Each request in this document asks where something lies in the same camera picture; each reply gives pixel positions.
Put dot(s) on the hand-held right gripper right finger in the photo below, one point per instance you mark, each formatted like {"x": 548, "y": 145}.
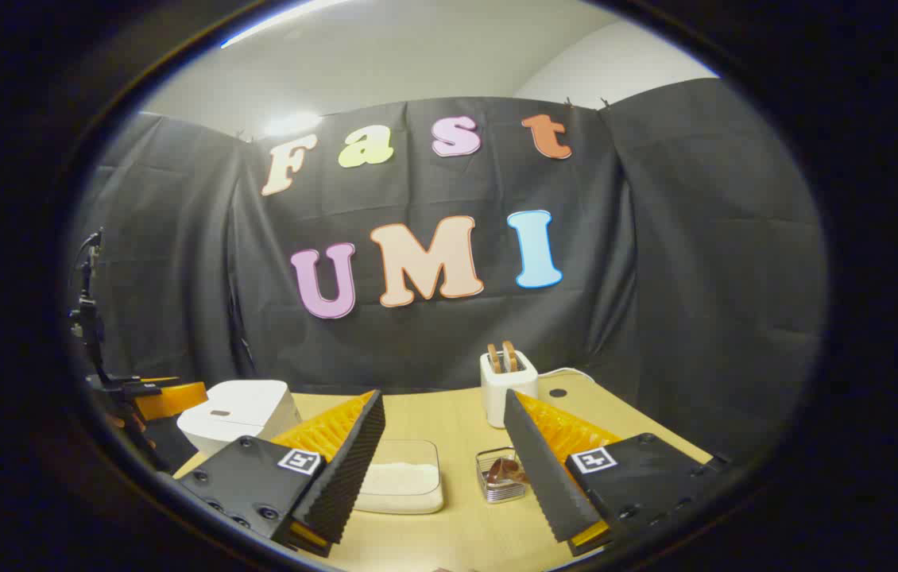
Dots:
{"x": 544, "y": 469}

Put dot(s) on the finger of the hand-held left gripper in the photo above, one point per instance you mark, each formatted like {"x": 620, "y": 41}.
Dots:
{"x": 171, "y": 400}

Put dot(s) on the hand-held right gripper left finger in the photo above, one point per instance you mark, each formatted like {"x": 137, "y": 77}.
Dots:
{"x": 258, "y": 485}

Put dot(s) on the brown wooden spoon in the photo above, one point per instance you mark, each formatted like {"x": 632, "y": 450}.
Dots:
{"x": 506, "y": 470}

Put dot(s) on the white rice cooker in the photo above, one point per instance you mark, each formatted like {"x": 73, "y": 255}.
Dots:
{"x": 238, "y": 409}

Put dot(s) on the white raw rice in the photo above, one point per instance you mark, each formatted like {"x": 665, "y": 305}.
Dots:
{"x": 405, "y": 479}

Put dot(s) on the clear plastic rice box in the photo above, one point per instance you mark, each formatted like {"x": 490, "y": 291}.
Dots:
{"x": 409, "y": 504}

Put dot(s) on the white toaster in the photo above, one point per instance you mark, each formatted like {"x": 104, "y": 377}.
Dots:
{"x": 497, "y": 397}

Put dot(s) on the brown toast slice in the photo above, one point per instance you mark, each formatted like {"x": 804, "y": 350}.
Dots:
{"x": 493, "y": 359}
{"x": 509, "y": 357}

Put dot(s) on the black backdrop cloth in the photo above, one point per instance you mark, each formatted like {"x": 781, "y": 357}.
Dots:
{"x": 656, "y": 278}

